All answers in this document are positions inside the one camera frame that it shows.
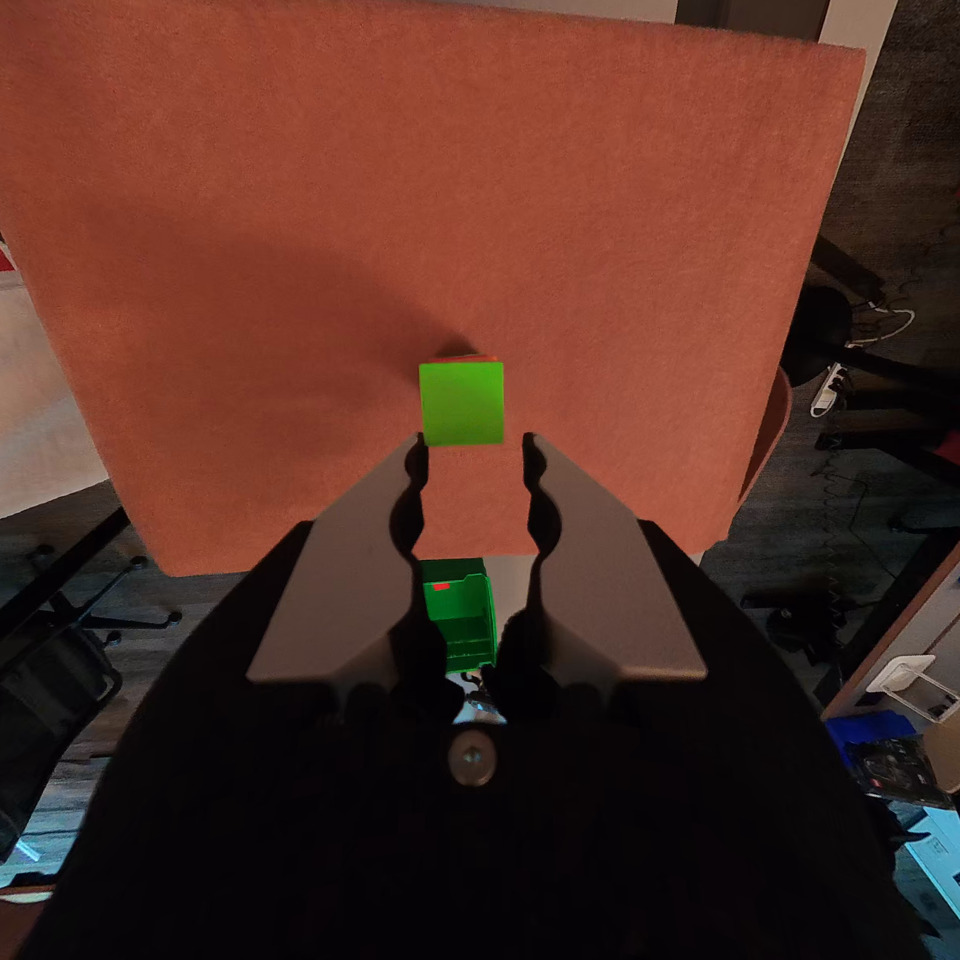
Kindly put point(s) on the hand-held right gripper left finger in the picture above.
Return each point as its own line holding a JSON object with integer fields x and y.
{"x": 337, "y": 600}

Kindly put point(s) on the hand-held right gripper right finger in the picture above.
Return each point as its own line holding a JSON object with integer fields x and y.
{"x": 615, "y": 600}

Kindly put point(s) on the green plastic bin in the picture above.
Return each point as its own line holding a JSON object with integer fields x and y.
{"x": 461, "y": 622}

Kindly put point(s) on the green wooden cube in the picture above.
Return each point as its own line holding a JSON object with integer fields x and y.
{"x": 461, "y": 405}

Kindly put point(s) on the orange wooden cube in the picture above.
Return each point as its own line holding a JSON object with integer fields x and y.
{"x": 472, "y": 358}

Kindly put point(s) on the light grey desk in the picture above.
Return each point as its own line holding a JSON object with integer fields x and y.
{"x": 514, "y": 592}

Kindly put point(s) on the small black device stand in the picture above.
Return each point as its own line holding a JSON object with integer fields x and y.
{"x": 480, "y": 697}

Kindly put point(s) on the black chair base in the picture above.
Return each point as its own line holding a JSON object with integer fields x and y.
{"x": 795, "y": 622}

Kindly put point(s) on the small blue container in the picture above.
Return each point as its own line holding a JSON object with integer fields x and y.
{"x": 862, "y": 731}

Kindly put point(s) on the brown edged grey table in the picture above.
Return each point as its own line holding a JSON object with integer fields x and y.
{"x": 907, "y": 622}

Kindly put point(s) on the white display stand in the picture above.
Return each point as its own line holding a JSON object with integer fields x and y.
{"x": 900, "y": 675}

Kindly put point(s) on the black office chair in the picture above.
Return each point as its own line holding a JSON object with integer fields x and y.
{"x": 52, "y": 690}

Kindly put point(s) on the white power strip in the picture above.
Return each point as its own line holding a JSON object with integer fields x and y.
{"x": 829, "y": 390}

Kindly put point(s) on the black glitter packet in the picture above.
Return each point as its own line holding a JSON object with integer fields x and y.
{"x": 896, "y": 772}

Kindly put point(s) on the wooden panel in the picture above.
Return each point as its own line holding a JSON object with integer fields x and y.
{"x": 946, "y": 754}

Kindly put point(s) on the rust brown felt bag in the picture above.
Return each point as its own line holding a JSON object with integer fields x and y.
{"x": 300, "y": 187}

